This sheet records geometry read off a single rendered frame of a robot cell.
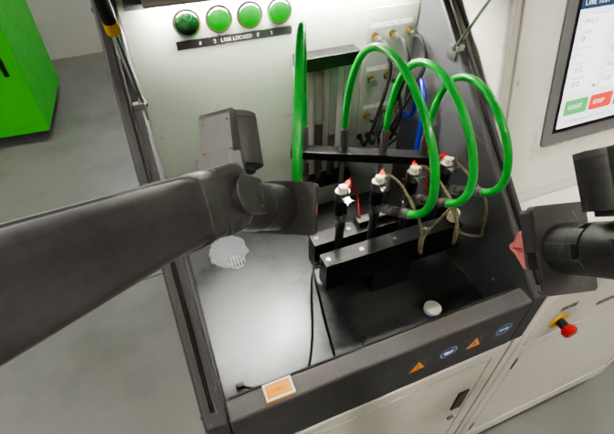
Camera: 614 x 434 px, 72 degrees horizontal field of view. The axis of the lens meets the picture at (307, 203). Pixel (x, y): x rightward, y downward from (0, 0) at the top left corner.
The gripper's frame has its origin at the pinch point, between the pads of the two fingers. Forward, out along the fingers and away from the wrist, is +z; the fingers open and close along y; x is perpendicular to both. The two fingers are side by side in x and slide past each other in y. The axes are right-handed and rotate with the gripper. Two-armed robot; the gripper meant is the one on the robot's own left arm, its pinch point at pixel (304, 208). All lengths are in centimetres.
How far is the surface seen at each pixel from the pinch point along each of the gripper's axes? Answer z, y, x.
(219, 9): 7.9, 22.2, -36.1
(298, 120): -7.2, -1.5, -11.4
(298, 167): -6.7, -1.6, -5.3
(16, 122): 125, 261, -49
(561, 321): 56, -41, 23
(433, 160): 9.0, -16.8, -8.2
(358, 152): 35.8, 2.6, -13.6
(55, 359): 67, 138, 66
